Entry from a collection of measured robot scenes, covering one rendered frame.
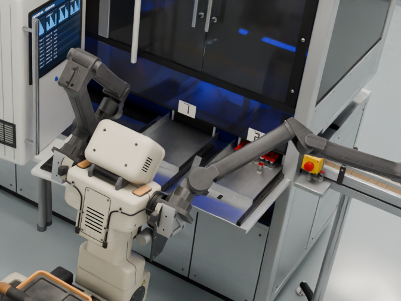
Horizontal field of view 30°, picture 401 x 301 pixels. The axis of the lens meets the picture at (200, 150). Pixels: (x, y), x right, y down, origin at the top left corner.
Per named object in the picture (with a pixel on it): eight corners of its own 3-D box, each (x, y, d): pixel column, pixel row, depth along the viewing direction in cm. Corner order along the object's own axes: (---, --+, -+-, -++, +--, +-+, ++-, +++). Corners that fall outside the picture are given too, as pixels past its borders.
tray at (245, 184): (233, 145, 329) (234, 138, 327) (287, 167, 320) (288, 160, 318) (194, 181, 303) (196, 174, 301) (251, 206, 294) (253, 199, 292)
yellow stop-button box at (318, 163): (307, 160, 311) (310, 146, 307) (323, 167, 309) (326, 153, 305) (299, 169, 305) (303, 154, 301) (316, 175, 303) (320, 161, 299)
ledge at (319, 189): (306, 170, 323) (307, 167, 322) (334, 181, 318) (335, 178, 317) (293, 186, 312) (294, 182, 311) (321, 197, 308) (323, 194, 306)
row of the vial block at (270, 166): (236, 153, 324) (238, 144, 321) (274, 168, 317) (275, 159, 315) (234, 155, 322) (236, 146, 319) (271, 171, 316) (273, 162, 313)
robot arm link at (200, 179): (293, 116, 256) (300, 108, 246) (314, 150, 254) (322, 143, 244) (181, 180, 246) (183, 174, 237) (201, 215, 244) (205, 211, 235)
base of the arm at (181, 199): (154, 200, 237) (185, 215, 232) (166, 178, 239) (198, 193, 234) (161, 209, 245) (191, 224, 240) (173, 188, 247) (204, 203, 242)
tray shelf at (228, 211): (159, 118, 344) (159, 114, 343) (296, 175, 319) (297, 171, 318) (96, 165, 308) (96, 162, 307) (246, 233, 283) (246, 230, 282)
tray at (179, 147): (168, 118, 341) (169, 111, 339) (218, 138, 332) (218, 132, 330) (125, 151, 316) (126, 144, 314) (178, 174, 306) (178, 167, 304)
